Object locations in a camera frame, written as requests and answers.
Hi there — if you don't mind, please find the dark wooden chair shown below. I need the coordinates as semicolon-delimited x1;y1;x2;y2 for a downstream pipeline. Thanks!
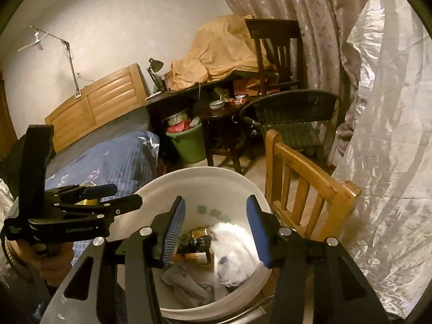
244;18;304;95

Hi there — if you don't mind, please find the light wooden chair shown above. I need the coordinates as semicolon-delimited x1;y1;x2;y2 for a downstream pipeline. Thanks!
264;129;362;240

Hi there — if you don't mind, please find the patterned curtain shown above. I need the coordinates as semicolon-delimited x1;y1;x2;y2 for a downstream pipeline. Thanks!
216;0;382;163

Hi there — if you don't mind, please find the black desk lamp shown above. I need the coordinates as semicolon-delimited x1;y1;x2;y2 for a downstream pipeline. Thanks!
146;58;166;93

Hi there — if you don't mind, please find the green bucket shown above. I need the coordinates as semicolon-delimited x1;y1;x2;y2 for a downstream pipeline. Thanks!
165;121;207;163

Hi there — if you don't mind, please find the dark packet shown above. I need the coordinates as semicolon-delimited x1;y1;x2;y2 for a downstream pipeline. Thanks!
182;228;213;252

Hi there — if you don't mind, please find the white plastic bucket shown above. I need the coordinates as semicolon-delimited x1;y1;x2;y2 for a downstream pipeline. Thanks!
133;166;281;321

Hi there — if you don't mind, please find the person's left hand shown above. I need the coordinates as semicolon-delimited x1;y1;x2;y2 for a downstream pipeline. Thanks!
29;241;74;287

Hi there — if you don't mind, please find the wooden headboard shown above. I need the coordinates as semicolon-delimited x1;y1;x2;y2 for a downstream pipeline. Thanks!
45;63;149;152

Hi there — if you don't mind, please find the silver plastic sheet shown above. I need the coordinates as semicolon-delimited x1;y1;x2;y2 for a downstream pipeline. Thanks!
332;0;429;318

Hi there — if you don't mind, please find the orange cloth cover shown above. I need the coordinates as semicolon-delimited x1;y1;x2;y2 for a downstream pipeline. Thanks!
169;15;271;92

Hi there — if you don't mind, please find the white ceiling fan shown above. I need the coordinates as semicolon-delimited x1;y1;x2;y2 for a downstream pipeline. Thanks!
17;29;46;53

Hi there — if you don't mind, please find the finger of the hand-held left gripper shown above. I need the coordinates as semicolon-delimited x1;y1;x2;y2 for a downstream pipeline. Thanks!
54;193;144;217
44;184;119;204

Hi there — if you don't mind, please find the small brown bottle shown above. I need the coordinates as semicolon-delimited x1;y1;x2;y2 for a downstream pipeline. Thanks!
184;251;208;264

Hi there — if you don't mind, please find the dark round side table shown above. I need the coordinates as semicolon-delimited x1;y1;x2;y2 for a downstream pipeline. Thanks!
194;99;260;176

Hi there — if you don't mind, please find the dark wicker chair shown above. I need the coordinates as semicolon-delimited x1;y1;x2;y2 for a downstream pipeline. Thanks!
240;89;342;163

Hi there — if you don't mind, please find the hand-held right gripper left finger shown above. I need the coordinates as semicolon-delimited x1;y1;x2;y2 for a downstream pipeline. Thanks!
40;195;187;324

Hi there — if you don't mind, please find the dark wooden desk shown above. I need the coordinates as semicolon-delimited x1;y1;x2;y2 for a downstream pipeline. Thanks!
145;74;257;136

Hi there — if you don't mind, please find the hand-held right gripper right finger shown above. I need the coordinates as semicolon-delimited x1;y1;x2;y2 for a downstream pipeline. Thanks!
246;194;390;324

